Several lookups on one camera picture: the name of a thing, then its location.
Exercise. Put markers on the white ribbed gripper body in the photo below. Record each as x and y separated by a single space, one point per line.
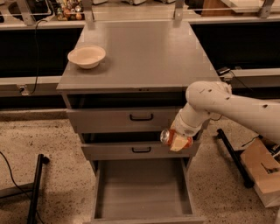
185 129

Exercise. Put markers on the orange coke can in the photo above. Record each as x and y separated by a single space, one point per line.
167 135

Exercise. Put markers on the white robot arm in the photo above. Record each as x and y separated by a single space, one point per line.
206 98

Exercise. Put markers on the grey top drawer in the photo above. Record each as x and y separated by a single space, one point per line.
116 120

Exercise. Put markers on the grey drawer cabinet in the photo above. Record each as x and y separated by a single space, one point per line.
148 64

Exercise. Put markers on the grey open bottom drawer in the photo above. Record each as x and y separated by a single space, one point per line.
143 191

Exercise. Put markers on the grey middle drawer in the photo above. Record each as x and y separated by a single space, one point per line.
135 150

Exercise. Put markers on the black power adapter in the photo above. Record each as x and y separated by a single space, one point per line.
223 70

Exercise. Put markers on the black stand leg right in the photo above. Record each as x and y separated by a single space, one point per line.
247 181

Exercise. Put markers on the black stand leg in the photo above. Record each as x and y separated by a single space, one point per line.
247 181
42 160

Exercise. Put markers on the cardboard box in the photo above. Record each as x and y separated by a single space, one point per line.
265 172

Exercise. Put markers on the white bowl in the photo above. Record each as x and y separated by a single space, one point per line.
87 56

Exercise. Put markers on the black stand leg left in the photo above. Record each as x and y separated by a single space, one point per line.
42 160

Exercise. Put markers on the colourful items on shelf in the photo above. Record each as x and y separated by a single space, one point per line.
69 10

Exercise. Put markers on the wall power socket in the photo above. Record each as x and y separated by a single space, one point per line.
23 89

